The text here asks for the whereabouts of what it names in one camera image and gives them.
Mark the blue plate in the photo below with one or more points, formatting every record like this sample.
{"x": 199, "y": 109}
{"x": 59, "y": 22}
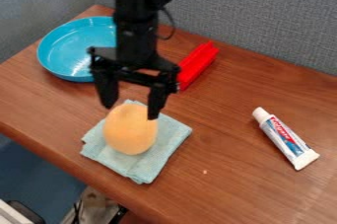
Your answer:
{"x": 62, "y": 52}

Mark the white toothpaste tube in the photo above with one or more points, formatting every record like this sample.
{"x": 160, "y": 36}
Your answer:
{"x": 299, "y": 153}

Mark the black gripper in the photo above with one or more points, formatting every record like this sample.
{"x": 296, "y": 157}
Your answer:
{"x": 134, "y": 62}

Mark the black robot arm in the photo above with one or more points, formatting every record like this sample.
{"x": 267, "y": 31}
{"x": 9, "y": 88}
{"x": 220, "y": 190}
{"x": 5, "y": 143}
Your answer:
{"x": 136, "y": 10}

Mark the grey table leg frame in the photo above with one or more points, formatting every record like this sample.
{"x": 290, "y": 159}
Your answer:
{"x": 95, "y": 209}

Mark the yellow ball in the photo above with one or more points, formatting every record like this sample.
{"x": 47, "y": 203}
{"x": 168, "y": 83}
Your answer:
{"x": 128, "y": 132}

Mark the red plastic block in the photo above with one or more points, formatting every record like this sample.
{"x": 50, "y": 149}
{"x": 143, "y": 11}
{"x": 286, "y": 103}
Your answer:
{"x": 195, "y": 63}

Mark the black white object corner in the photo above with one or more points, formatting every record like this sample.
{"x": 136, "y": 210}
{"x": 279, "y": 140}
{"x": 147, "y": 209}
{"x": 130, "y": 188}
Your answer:
{"x": 18, "y": 213}

